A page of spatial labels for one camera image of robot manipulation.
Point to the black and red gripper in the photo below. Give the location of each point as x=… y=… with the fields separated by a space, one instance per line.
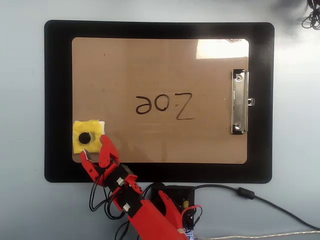
x=120 y=175

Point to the yellow sponge with black knob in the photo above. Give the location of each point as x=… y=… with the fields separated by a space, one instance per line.
x=96 y=128

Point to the black robot base with electronics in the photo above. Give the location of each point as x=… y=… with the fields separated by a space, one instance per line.
x=186 y=193

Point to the brown clipboard board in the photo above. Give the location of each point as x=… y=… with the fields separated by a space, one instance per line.
x=160 y=70

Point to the black rectangular desk mat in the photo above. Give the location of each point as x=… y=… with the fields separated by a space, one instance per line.
x=57 y=100

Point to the silver metal clipboard clip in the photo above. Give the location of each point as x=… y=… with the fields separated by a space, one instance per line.
x=239 y=100

